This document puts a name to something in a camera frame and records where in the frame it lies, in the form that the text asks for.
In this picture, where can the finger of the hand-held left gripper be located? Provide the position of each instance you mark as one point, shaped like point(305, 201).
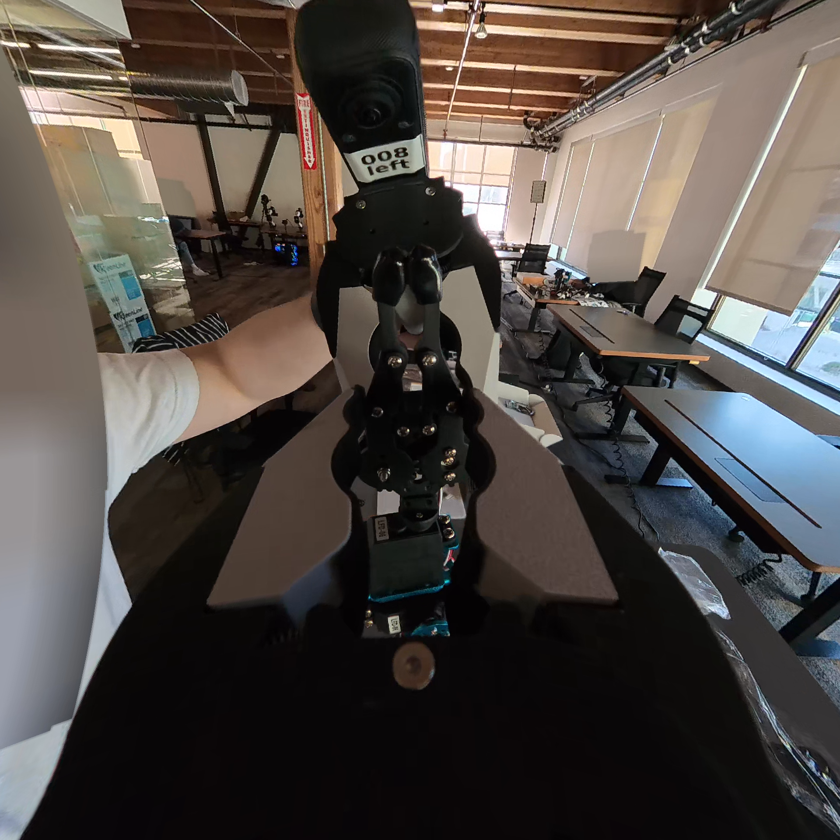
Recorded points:
point(479, 341)
point(351, 328)

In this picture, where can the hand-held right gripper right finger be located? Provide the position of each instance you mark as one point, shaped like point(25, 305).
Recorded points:
point(544, 525)

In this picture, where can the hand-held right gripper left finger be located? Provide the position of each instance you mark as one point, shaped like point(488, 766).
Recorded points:
point(289, 525)

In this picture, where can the black toy claw with servo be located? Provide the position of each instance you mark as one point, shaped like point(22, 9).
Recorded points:
point(407, 433)

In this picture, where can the blue toy robot arm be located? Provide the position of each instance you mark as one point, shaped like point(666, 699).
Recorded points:
point(403, 558)

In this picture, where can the person's left forearm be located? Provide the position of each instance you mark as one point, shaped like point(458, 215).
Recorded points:
point(262, 367)

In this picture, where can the grey desk with wooden edge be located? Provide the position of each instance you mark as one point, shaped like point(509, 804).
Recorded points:
point(722, 446)
point(623, 334)

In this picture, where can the red fire extinguisher sign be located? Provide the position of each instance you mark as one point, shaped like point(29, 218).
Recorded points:
point(306, 131)

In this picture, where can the black mesh office chair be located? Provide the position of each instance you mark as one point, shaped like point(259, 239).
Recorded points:
point(640, 289)
point(533, 259)
point(682, 318)

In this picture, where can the white cardboard box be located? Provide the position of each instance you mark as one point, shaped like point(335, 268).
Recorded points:
point(544, 420)

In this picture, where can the wooden support column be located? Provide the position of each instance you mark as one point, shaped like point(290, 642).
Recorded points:
point(326, 197)

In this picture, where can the black white striped cloth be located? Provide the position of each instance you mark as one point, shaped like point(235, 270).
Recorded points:
point(190, 331)

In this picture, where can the crumpled clear plastic wrap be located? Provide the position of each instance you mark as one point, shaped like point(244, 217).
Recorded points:
point(695, 584)

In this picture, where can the beige roller blind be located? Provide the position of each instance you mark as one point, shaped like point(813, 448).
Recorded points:
point(774, 197)
point(623, 197)

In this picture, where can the blue white standing sign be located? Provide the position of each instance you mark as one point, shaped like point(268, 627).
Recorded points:
point(121, 295)

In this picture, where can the black ceiling pipes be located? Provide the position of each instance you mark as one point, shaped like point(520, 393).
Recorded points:
point(623, 85)

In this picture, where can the long clear plastic wrap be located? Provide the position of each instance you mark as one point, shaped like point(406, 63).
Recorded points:
point(787, 754)

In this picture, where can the perforated wall panel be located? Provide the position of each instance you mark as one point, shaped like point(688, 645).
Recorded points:
point(538, 192)

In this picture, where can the grey spiral duct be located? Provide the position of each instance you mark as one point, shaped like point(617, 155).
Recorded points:
point(190, 88)

